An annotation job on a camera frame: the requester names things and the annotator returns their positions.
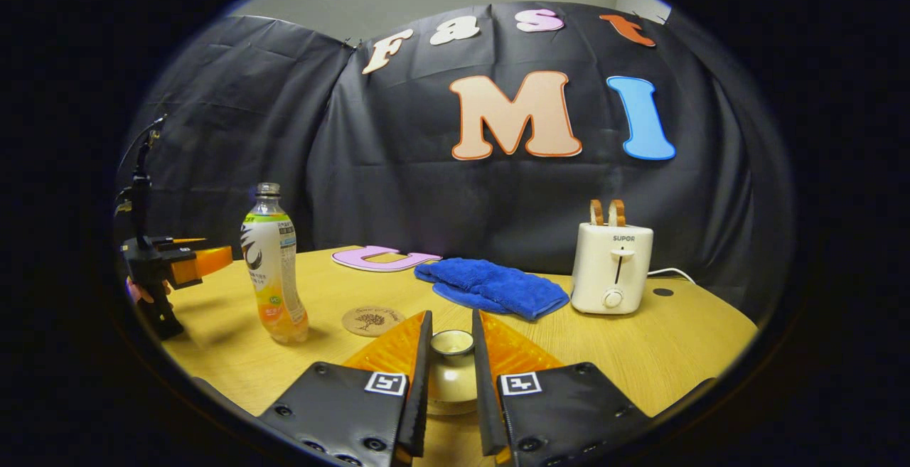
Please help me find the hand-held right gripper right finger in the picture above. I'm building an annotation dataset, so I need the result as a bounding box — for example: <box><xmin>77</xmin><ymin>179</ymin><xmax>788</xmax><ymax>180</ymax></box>
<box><xmin>471</xmin><ymin>308</ymin><xmax>652</xmax><ymax>467</ymax></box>

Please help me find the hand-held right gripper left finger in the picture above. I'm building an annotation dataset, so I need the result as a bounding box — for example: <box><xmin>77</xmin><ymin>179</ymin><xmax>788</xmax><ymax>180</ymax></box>
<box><xmin>257</xmin><ymin>309</ymin><xmax>434</xmax><ymax>467</ymax></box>

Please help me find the white teacup lid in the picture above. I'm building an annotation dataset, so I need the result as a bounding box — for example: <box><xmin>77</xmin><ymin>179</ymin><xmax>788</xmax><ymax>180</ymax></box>
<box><xmin>427</xmin><ymin>330</ymin><xmax>478</xmax><ymax>404</ymax></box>

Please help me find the round wooden coaster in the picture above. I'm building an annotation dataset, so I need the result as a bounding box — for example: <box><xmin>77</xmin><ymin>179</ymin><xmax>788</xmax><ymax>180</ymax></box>
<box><xmin>341</xmin><ymin>306</ymin><xmax>406</xmax><ymax>338</ymax></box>

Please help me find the plastic water bottle white label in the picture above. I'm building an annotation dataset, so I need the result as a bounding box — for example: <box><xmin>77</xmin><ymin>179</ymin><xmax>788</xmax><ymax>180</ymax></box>
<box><xmin>240</xmin><ymin>183</ymin><xmax>310</xmax><ymax>344</ymax></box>

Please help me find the blue towel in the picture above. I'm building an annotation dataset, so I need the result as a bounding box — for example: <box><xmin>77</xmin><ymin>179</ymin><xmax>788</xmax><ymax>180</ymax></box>
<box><xmin>414</xmin><ymin>257</ymin><xmax>571</xmax><ymax>322</ymax></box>

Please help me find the pink letter cutout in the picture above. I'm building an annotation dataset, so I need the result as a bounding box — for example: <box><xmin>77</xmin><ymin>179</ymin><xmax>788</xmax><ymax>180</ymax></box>
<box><xmin>331</xmin><ymin>245</ymin><xmax>443</xmax><ymax>272</ymax></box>

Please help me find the white toaster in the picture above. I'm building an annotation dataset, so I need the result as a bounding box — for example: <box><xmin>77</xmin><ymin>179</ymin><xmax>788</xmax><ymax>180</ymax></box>
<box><xmin>570</xmin><ymin>222</ymin><xmax>654</xmax><ymax>316</ymax></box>

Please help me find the black backdrop cloth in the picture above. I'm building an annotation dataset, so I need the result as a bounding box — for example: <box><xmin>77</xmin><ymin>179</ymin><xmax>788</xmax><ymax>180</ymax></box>
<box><xmin>117</xmin><ymin>1</ymin><xmax>793</xmax><ymax>326</ymax></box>

